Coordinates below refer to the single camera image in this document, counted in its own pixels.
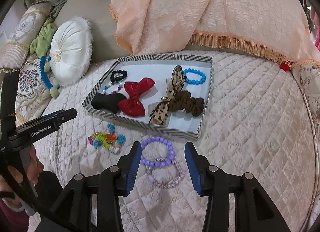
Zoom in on brown scrunchie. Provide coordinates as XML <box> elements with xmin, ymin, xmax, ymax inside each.
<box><xmin>168</xmin><ymin>91</ymin><xmax>204</xmax><ymax>117</ymax></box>

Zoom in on leopard print ribbon bow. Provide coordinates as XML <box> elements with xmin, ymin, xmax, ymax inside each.
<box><xmin>148</xmin><ymin>65</ymin><xmax>186</xmax><ymax>125</ymax></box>

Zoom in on black scrunchie hair tie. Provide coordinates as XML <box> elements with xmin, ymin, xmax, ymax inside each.
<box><xmin>109</xmin><ymin>69</ymin><xmax>128</xmax><ymax>83</ymax></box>

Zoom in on neon colourful hair ties cluster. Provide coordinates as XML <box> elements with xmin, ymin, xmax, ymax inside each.
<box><xmin>88</xmin><ymin>123</ymin><xmax>126</xmax><ymax>155</ymax></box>

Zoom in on white round satin cushion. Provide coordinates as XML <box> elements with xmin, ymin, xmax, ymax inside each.
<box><xmin>50</xmin><ymin>16</ymin><xmax>93</xmax><ymax>86</ymax></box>

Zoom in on cream bolster pillow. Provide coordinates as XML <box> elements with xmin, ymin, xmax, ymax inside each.
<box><xmin>1</xmin><ymin>2</ymin><xmax>52</xmax><ymax>69</ymax></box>

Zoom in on black bow hair clip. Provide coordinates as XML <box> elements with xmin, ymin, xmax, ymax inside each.
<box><xmin>91</xmin><ymin>93</ymin><xmax>126</xmax><ymax>114</ymax></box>

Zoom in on blue bead bracelet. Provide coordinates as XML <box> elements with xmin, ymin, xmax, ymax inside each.
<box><xmin>183</xmin><ymin>67</ymin><xmax>207</xmax><ymax>85</ymax></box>

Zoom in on peach fringed blanket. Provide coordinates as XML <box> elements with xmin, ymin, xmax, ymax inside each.
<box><xmin>109</xmin><ymin>0</ymin><xmax>319</xmax><ymax>66</ymax></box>

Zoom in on embroidered floral pillow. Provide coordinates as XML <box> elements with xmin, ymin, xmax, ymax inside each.
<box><xmin>15</xmin><ymin>54</ymin><xmax>52</xmax><ymax>126</ymax></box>

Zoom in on person's left hand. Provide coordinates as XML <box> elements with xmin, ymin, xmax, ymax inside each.
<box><xmin>1</xmin><ymin>145</ymin><xmax>44</xmax><ymax>209</ymax></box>

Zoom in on striped black white tray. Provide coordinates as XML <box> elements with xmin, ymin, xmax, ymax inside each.
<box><xmin>82</xmin><ymin>53</ymin><xmax>213</xmax><ymax>140</ymax></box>

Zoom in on quilted beige bedspread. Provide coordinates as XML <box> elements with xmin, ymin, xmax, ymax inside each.
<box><xmin>35</xmin><ymin>52</ymin><xmax>317</xmax><ymax>231</ymax></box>

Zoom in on multicolour bead bracelet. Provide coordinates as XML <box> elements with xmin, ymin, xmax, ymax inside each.
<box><xmin>102</xmin><ymin>80</ymin><xmax>124</xmax><ymax>96</ymax></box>

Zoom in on purple bead bracelet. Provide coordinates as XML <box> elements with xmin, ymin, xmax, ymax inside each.
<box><xmin>140</xmin><ymin>135</ymin><xmax>175</xmax><ymax>168</ymax></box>

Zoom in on green blue plush toy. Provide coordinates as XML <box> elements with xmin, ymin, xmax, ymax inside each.
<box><xmin>29</xmin><ymin>18</ymin><xmax>59</xmax><ymax>98</ymax></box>

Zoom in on red bow hair clip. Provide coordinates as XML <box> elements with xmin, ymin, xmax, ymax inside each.
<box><xmin>118</xmin><ymin>78</ymin><xmax>155</xmax><ymax>117</ymax></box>

